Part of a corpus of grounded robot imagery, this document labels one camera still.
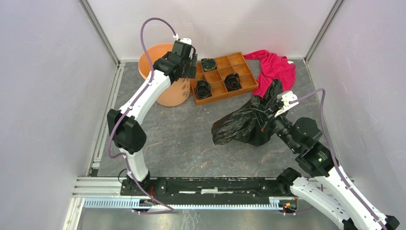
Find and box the black trash bag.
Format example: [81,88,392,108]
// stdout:
[211,80,282,147]

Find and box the orange plastic trash bin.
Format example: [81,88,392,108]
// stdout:
[138,43,191,107]

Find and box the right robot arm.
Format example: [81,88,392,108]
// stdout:
[265,101,400,230]

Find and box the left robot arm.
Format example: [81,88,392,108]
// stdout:
[107,38,197,195]

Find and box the rolled bag with yellow-green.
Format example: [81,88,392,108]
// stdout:
[201,58,217,72]

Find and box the black rolled bag front left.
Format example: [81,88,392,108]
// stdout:
[194,80,212,100]

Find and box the black rolled bag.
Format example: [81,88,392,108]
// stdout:
[194,80,212,100]
[224,72,242,92]

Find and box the red cloth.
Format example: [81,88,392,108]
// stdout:
[243,49,296,97]

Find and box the black rolled bag centre right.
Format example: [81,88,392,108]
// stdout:
[224,72,242,92]

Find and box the orange compartment tray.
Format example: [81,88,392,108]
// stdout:
[190,52,258,106]

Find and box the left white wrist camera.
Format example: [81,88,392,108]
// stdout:
[173,34,192,45]

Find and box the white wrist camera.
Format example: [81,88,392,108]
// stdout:
[274,91,299,117]
[173,34,192,45]

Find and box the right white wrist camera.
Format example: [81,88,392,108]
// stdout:
[274,91,299,117]

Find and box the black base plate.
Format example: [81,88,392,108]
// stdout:
[120,177,294,206]

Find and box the aluminium rail frame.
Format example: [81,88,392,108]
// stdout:
[65,176,361,230]

